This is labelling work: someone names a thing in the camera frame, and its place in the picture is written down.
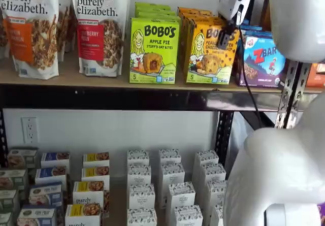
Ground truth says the white wall outlet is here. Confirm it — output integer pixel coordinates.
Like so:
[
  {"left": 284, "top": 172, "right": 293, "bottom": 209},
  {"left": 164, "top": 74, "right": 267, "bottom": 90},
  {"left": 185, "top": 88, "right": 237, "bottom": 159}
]
[{"left": 20, "top": 116, "right": 39, "bottom": 145}]

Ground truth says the blue purple Zbar box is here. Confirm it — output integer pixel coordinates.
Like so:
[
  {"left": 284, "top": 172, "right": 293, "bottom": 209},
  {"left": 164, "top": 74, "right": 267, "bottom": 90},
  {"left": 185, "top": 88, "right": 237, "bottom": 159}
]
[
  {"left": 239, "top": 24, "right": 264, "bottom": 33},
  {"left": 238, "top": 34, "right": 288, "bottom": 89},
  {"left": 240, "top": 29, "right": 274, "bottom": 39}
]

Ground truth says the white box green label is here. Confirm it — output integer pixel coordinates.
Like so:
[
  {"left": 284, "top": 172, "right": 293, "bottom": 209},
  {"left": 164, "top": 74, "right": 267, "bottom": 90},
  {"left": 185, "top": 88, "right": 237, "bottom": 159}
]
[
  {"left": 0, "top": 169, "right": 28, "bottom": 191},
  {"left": 0, "top": 212, "right": 14, "bottom": 226},
  {"left": 7, "top": 148, "right": 38, "bottom": 170},
  {"left": 0, "top": 189, "right": 20, "bottom": 214}
]

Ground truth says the white patterned carton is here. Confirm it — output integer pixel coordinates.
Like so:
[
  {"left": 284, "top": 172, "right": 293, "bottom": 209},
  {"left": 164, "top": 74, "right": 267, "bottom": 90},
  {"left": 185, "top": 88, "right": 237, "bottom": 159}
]
[
  {"left": 159, "top": 162, "right": 186, "bottom": 204},
  {"left": 206, "top": 180, "right": 229, "bottom": 211},
  {"left": 126, "top": 149, "right": 150, "bottom": 166},
  {"left": 192, "top": 149, "right": 219, "bottom": 186},
  {"left": 126, "top": 164, "right": 152, "bottom": 186},
  {"left": 173, "top": 205, "right": 204, "bottom": 226},
  {"left": 128, "top": 184, "right": 156, "bottom": 210},
  {"left": 126, "top": 207, "right": 158, "bottom": 226},
  {"left": 209, "top": 204, "right": 225, "bottom": 226},
  {"left": 158, "top": 148, "right": 182, "bottom": 165},
  {"left": 200, "top": 163, "right": 227, "bottom": 186},
  {"left": 166, "top": 182, "right": 196, "bottom": 211}
]

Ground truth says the yellow Bobo's oat bites box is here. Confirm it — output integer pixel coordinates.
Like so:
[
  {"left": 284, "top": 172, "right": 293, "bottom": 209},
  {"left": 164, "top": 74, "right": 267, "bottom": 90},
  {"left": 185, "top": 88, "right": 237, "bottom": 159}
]
[{"left": 128, "top": 17, "right": 180, "bottom": 85}]

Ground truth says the white box yellow label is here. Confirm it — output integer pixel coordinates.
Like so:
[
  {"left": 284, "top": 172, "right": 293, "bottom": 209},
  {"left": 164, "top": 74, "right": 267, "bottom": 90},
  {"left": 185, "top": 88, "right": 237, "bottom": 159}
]
[
  {"left": 64, "top": 203, "right": 103, "bottom": 226},
  {"left": 82, "top": 152, "right": 110, "bottom": 168},
  {"left": 81, "top": 166, "right": 110, "bottom": 183},
  {"left": 72, "top": 180, "right": 110, "bottom": 218}
]

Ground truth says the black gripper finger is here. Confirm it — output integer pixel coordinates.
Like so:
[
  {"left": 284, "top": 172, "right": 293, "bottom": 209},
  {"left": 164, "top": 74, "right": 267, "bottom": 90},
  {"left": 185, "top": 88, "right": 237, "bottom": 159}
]
[
  {"left": 219, "top": 30, "right": 231, "bottom": 48},
  {"left": 227, "top": 19, "right": 241, "bottom": 43}
]

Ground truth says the green Bobo's apple pie box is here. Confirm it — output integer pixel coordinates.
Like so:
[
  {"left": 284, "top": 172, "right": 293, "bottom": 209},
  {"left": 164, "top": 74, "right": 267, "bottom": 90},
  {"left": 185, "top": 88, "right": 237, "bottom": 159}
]
[
  {"left": 134, "top": 2, "right": 172, "bottom": 11},
  {"left": 135, "top": 8, "right": 177, "bottom": 19}
]

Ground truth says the granola bag red label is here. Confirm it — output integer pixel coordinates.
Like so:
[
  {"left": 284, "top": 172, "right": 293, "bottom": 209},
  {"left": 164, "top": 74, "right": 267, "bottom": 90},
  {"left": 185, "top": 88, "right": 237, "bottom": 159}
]
[{"left": 70, "top": 0, "right": 131, "bottom": 78}]

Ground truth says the black metal shelf rack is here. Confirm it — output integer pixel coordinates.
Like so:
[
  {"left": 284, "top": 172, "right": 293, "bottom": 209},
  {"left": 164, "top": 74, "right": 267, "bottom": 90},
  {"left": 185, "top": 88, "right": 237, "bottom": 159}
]
[
  {"left": 289, "top": 62, "right": 325, "bottom": 130},
  {"left": 0, "top": 82, "right": 299, "bottom": 170}
]

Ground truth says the black cable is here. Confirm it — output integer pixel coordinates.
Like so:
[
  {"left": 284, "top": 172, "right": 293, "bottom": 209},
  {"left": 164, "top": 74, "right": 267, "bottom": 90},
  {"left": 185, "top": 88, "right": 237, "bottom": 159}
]
[{"left": 235, "top": 0, "right": 264, "bottom": 130}]

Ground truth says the orange Bobo's peanut butter box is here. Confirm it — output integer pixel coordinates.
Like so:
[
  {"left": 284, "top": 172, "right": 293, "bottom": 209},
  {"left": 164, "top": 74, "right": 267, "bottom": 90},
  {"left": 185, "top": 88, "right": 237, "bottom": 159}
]
[
  {"left": 177, "top": 6, "right": 213, "bottom": 16},
  {"left": 183, "top": 21, "right": 240, "bottom": 86},
  {"left": 180, "top": 12, "right": 224, "bottom": 25}
]

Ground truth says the granola bag orange label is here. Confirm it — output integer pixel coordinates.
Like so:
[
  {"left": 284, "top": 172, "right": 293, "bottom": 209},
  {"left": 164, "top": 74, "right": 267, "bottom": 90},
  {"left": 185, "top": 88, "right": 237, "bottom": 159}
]
[{"left": 0, "top": 0, "right": 61, "bottom": 81}]

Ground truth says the white box blue label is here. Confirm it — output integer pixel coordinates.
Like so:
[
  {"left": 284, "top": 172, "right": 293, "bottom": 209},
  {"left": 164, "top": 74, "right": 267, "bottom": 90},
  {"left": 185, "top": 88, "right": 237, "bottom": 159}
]
[
  {"left": 16, "top": 205, "right": 58, "bottom": 226},
  {"left": 35, "top": 166, "right": 68, "bottom": 185},
  {"left": 28, "top": 182, "right": 63, "bottom": 208},
  {"left": 40, "top": 151, "right": 71, "bottom": 168}
]

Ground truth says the large orange cardboard box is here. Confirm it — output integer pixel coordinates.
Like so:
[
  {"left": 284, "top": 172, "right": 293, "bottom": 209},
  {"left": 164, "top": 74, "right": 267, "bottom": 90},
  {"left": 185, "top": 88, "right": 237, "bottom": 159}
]
[{"left": 305, "top": 62, "right": 325, "bottom": 89}]

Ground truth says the white granola bag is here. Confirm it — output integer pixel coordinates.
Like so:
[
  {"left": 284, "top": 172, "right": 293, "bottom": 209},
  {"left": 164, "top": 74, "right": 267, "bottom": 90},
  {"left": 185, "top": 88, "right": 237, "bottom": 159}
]
[
  {"left": 0, "top": 6, "right": 11, "bottom": 60},
  {"left": 57, "top": 0, "right": 78, "bottom": 62}
]

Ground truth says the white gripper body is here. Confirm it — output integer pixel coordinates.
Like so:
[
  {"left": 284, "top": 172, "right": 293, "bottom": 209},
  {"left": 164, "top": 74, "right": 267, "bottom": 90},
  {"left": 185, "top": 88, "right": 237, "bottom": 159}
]
[{"left": 217, "top": 0, "right": 255, "bottom": 21}]

